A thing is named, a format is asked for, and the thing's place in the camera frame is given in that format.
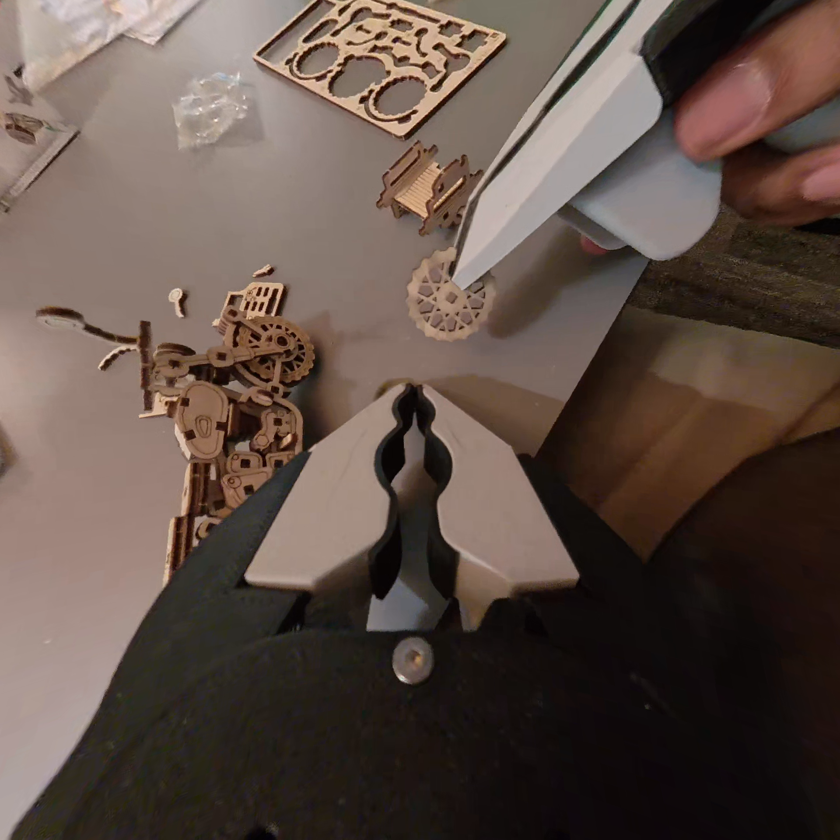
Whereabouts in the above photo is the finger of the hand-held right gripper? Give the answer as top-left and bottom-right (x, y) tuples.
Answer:
(482, 0), (678, 194)
(455, 54), (662, 291)

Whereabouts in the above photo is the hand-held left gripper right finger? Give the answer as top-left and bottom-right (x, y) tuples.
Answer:
(419, 384), (581, 631)

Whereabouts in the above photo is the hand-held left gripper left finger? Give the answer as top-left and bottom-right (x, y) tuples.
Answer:
(243, 384), (417, 601)

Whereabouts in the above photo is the wooden gear wheel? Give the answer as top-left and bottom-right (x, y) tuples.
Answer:
(406, 246), (496, 343)

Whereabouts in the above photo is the grey desk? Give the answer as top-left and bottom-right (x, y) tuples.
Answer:
(0, 0), (651, 840)

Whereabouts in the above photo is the person's right hand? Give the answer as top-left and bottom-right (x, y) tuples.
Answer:
(675, 13), (840, 227)

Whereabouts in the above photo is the wooden sheet with three holes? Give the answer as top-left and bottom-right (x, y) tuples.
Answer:
(252, 0), (508, 140)

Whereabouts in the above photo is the wooden ribbed seat part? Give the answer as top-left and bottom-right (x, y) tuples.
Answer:
(376, 140), (488, 237)

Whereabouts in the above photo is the wooden motorcycle model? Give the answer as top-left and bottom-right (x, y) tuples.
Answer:
(36, 305), (316, 585)

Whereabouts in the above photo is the wooden grille panel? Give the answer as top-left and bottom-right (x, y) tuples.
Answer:
(213, 281), (288, 329)

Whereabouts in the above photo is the clear plastic bag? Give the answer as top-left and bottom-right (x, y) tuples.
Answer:
(171, 71), (257, 152)

